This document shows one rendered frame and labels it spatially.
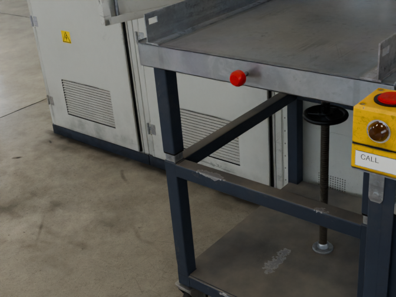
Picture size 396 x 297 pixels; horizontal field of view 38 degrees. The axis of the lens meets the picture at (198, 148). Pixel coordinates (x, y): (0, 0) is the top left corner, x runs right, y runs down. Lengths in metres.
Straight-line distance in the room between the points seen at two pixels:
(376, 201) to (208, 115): 1.42
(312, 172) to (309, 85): 0.99
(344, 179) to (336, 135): 0.16
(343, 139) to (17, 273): 1.19
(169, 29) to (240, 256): 0.70
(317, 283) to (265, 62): 0.70
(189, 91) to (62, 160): 0.83
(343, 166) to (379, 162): 1.18
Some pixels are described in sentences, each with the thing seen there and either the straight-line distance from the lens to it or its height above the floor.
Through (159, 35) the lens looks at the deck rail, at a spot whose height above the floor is 0.86.
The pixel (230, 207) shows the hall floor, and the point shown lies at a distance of 2.27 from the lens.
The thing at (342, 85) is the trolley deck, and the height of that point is 0.83.
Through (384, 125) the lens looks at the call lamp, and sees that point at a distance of 0.80.
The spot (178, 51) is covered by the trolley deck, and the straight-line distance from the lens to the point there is 1.30.
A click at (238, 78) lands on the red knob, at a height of 0.82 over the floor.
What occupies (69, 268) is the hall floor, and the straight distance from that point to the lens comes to 2.08.
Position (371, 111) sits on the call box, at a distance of 0.81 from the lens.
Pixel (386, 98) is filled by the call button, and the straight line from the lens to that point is 0.83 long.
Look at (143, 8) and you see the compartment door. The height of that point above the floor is 0.86.
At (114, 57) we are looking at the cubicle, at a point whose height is 0.50.
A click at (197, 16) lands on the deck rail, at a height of 0.87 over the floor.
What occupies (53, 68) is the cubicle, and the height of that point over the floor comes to 0.38.
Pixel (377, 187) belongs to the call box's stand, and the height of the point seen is 0.77.
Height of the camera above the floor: 1.21
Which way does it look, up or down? 26 degrees down
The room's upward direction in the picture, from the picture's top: 5 degrees counter-clockwise
